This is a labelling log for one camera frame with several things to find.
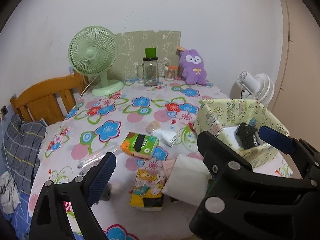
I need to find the grey plaid pillow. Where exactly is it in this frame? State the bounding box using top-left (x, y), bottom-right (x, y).
top-left (2, 114), bottom-right (46, 195)

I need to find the wall socket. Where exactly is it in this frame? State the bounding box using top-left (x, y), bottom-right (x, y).
top-left (1, 105), bottom-right (8, 116)

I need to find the wooden bed headboard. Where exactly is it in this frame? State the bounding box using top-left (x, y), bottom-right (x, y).
top-left (10, 73), bottom-right (87, 125)

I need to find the purple plush bunny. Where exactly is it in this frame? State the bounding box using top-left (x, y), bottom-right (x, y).
top-left (179, 49), bottom-right (207, 86)

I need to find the yellow patterned storage box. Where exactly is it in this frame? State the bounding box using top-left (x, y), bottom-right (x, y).
top-left (193, 99), bottom-right (290, 168)

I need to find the clear plastic bag pack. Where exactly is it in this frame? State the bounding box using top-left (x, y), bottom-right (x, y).
top-left (77, 144), bottom-right (120, 174)

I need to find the green cup on jar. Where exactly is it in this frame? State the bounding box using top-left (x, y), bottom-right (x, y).
top-left (145, 47), bottom-right (157, 59)

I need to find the cotton swab container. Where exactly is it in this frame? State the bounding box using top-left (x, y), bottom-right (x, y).
top-left (164, 66), bottom-right (178, 81)

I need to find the green desk fan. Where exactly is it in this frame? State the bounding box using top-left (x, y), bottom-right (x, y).
top-left (68, 26), bottom-right (124, 96)

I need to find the green orange tissue pack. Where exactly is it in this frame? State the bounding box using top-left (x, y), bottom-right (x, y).
top-left (120, 132), bottom-right (159, 160)

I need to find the white crumpled clothing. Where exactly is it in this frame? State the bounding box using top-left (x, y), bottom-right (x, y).
top-left (0, 171), bottom-right (21, 214)

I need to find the white standing fan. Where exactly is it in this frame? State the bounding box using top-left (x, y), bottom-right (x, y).
top-left (230, 71), bottom-right (274, 107)

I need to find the beige door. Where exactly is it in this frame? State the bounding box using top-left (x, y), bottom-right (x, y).
top-left (270, 0), bottom-right (319, 149)

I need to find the green patterned board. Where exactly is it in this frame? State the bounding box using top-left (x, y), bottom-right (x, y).
top-left (107, 30), bottom-right (181, 81)

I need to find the white cloth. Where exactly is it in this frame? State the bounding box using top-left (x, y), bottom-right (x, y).
top-left (151, 128), bottom-right (177, 147)

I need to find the yellow cartoon tissue pack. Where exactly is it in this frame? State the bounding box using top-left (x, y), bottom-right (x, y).
top-left (130, 169), bottom-right (166, 211)

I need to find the floral tablecloth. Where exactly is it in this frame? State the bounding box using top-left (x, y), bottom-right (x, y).
top-left (28, 80), bottom-right (225, 239)

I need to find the grey knitted glove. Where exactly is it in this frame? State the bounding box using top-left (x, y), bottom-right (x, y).
top-left (99, 184), bottom-right (111, 202)

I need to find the glass mason jar mug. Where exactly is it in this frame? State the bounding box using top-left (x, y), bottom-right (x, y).
top-left (137, 57), bottom-right (159, 87)

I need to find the black plastic bag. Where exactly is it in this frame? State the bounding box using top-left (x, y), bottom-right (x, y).
top-left (235, 122), bottom-right (260, 150)

